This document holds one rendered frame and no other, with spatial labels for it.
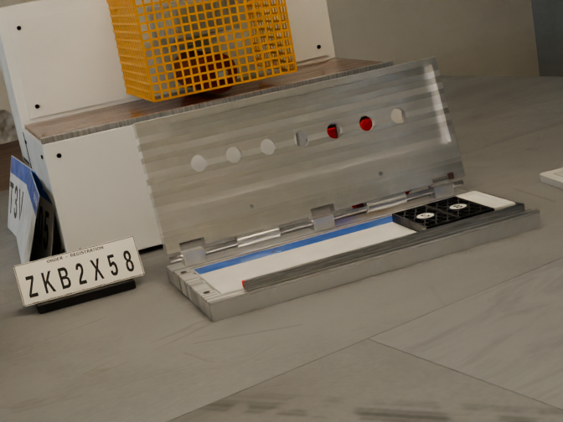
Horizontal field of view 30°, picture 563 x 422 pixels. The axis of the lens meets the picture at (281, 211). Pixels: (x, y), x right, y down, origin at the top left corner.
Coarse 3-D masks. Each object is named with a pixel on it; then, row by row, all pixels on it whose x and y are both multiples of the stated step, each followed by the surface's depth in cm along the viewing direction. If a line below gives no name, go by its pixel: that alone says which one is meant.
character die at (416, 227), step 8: (416, 208) 139; (424, 208) 140; (432, 208) 138; (392, 216) 139; (400, 216) 137; (408, 216) 137; (416, 216) 135; (424, 216) 135; (432, 216) 134; (440, 216) 134; (448, 216) 133; (456, 216) 132; (400, 224) 137; (408, 224) 135; (416, 224) 132; (424, 224) 131; (432, 224) 131; (440, 224) 130
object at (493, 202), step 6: (474, 192) 142; (468, 198) 139; (474, 198) 140; (480, 198) 139; (486, 198) 139; (492, 198) 138; (498, 198) 137; (486, 204) 135; (492, 204) 135; (498, 204) 134; (504, 204) 134; (510, 204) 134
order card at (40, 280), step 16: (112, 240) 139; (128, 240) 139; (64, 256) 137; (80, 256) 137; (96, 256) 138; (112, 256) 138; (128, 256) 139; (16, 272) 135; (32, 272) 135; (48, 272) 136; (64, 272) 136; (80, 272) 137; (96, 272) 137; (112, 272) 138; (128, 272) 138; (32, 288) 135; (48, 288) 135; (64, 288) 136; (80, 288) 136; (32, 304) 134
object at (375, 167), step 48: (288, 96) 141; (336, 96) 144; (384, 96) 146; (432, 96) 149; (144, 144) 135; (192, 144) 138; (240, 144) 140; (288, 144) 142; (336, 144) 144; (384, 144) 146; (432, 144) 148; (192, 192) 138; (240, 192) 140; (288, 192) 140; (336, 192) 142; (384, 192) 144; (240, 240) 138
